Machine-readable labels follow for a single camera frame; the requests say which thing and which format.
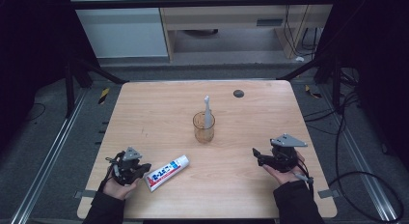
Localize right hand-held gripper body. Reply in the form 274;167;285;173
269;132;309;174

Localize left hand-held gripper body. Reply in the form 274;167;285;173
110;146;145;186

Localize white toothpaste tube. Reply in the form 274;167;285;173
143;154;191;193

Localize amber transparent cup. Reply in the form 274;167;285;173
192;111;216;144

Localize white electric toothbrush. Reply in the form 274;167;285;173
204;95;214;129

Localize person's right hand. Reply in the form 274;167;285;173
261;151;307;186

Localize person's left hand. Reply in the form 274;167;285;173
102;167;140;201

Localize yellow black floor tape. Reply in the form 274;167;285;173
304;84;323;99
97;87;111;105

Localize black curtain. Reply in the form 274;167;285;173
316;0;409;170
0;0;99;151

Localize white cabinet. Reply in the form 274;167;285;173
67;0;169;60

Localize light wooden desk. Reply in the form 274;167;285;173
155;0;338;62

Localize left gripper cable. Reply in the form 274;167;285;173
96;151;126;193

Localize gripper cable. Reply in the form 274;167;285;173
290;159;316;199
96;151;126;193

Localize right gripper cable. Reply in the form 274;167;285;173
290;159;316;199

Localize grey table bracket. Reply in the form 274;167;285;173
73;189;97;200
317;188;341;200

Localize black floor cables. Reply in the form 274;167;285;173
303;68;405;224

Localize aluminium floor rail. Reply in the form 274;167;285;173
320;84;400;223
10;88;89;224

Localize black upright frame post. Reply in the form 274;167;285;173
332;58;342;110

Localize black diagonal frame brace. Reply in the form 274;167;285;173
74;57;130;86
277;55;333;81

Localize thin black floor cable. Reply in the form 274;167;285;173
24;102;46;123

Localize black cables under desk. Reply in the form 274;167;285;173
282;4;320;58

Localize black horizontal frame bar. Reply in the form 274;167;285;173
70;0;338;10

